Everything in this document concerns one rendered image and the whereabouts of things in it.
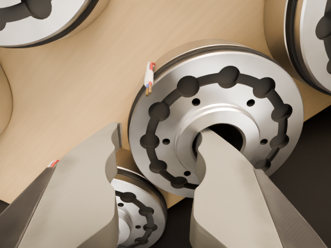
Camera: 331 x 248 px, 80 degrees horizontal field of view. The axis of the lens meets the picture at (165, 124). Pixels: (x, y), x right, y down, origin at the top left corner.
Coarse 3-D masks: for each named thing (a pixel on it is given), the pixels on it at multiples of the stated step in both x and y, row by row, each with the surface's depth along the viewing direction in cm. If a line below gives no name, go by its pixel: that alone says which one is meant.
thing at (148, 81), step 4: (148, 64) 11; (152, 64) 11; (148, 68) 10; (152, 68) 11; (148, 72) 9; (152, 72) 10; (148, 76) 9; (152, 76) 9; (144, 80) 8; (148, 80) 8; (152, 80) 9; (144, 84) 9; (148, 84) 8; (152, 84) 9; (148, 88) 8; (148, 92) 8
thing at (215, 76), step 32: (192, 64) 9; (224, 64) 9; (256, 64) 9; (160, 96) 10; (192, 96) 10; (224, 96) 10; (256, 96) 10; (288, 96) 10; (160, 128) 11; (288, 128) 11; (160, 160) 13; (256, 160) 13; (192, 192) 14
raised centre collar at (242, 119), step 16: (208, 112) 10; (224, 112) 10; (240, 112) 10; (192, 128) 10; (240, 128) 11; (256, 128) 11; (176, 144) 11; (192, 144) 11; (240, 144) 12; (256, 144) 11; (192, 160) 12
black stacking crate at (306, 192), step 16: (320, 112) 15; (304, 128) 15; (320, 128) 14; (304, 144) 14; (320, 144) 13; (288, 160) 14; (304, 160) 13; (320, 160) 13; (272, 176) 14; (288, 176) 13; (304, 176) 13; (320, 176) 12; (288, 192) 13; (304, 192) 12; (320, 192) 12; (0, 208) 18; (176, 208) 19; (304, 208) 12; (320, 208) 11; (176, 224) 18; (320, 224) 11; (160, 240) 18; (176, 240) 17
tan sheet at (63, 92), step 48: (144, 0) 11; (192, 0) 11; (240, 0) 11; (0, 48) 12; (48, 48) 12; (96, 48) 12; (144, 48) 12; (48, 96) 13; (96, 96) 13; (0, 144) 15; (48, 144) 15; (0, 192) 17
